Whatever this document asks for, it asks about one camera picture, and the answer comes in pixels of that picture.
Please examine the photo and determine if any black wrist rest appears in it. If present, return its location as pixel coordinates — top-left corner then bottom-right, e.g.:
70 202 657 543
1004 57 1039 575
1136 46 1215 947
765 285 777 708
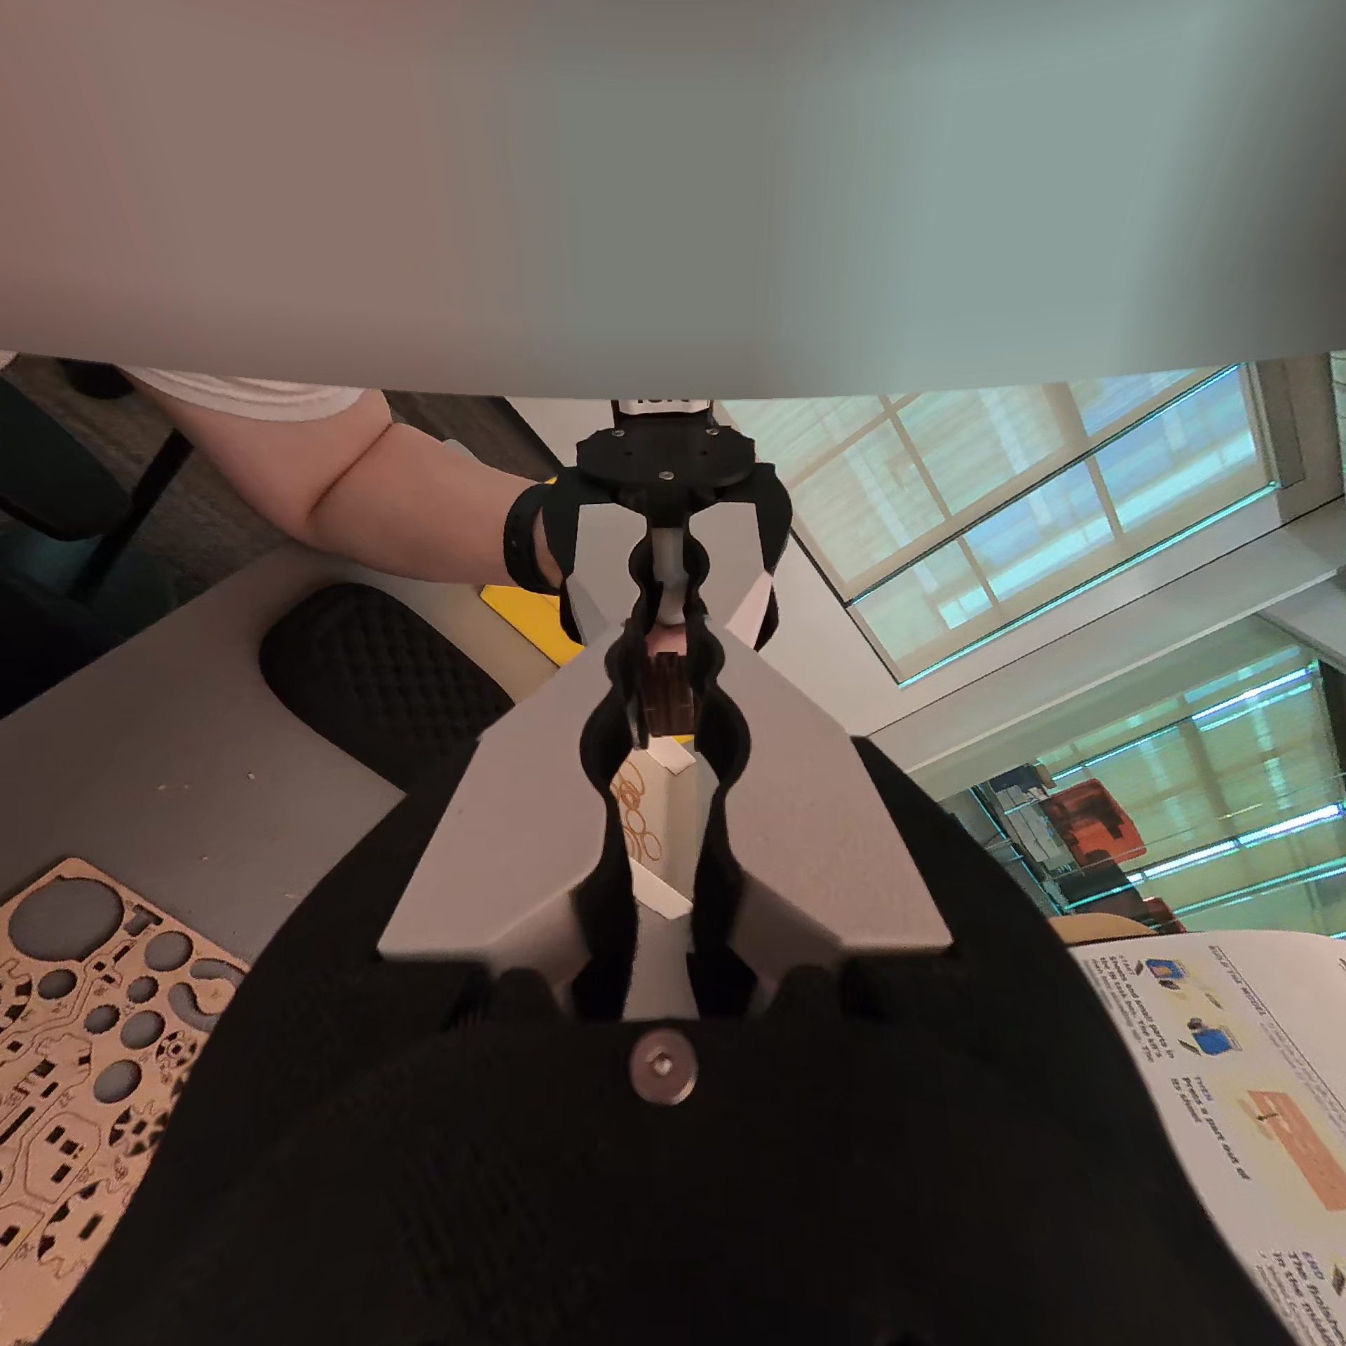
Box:
255 580 520 783

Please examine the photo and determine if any round wooden smiley board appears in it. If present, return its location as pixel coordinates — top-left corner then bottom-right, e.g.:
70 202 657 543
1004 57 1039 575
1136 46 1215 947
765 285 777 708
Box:
1044 910 1159 947

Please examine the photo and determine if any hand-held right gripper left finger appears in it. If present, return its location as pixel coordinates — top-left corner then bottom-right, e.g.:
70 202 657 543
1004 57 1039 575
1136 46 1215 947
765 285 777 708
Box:
377 619 644 1022

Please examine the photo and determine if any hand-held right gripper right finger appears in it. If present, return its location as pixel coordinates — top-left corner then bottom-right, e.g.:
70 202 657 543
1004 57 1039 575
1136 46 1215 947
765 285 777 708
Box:
685 619 952 1022

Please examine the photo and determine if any orange crate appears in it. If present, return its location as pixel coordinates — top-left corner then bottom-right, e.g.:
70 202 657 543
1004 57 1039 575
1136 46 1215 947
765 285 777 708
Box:
1035 779 1147 864

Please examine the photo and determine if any yellow box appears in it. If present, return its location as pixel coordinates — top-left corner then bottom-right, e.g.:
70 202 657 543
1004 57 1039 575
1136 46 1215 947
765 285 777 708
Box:
478 580 585 666

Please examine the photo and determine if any laminated instruction board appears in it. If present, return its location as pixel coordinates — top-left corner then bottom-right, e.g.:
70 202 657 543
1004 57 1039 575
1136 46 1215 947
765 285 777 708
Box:
1076 931 1346 1346

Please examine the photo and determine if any large glass window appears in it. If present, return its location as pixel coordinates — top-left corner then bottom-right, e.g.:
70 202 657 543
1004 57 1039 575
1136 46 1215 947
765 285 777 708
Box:
728 359 1285 684
926 614 1346 925

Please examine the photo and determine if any person's left forearm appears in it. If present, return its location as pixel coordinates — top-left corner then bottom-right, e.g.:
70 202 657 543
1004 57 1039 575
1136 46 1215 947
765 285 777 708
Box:
175 388 548 587

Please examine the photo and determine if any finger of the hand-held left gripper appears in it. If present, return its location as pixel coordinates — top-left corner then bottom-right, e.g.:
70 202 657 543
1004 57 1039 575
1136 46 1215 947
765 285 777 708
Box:
685 503 778 654
567 503 657 642

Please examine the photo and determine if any white shirt sleeve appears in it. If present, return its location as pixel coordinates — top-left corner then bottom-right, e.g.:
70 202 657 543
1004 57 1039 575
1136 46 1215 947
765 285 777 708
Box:
122 363 363 428

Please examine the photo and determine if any pile of tan rubber bands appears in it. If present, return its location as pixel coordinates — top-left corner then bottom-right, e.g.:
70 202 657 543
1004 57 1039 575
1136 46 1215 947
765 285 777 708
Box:
610 759 657 855

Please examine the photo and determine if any white cardboard box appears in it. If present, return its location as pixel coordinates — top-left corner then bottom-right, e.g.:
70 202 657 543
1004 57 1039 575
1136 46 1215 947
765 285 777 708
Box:
605 734 709 925

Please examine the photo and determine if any laser-cut wooden parts sheet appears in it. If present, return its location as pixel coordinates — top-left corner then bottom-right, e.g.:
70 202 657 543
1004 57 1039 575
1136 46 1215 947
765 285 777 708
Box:
0 855 253 1346

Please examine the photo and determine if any small wooden model part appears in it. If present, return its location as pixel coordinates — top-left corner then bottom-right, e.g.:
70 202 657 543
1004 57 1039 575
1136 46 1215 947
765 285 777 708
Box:
629 650 703 734

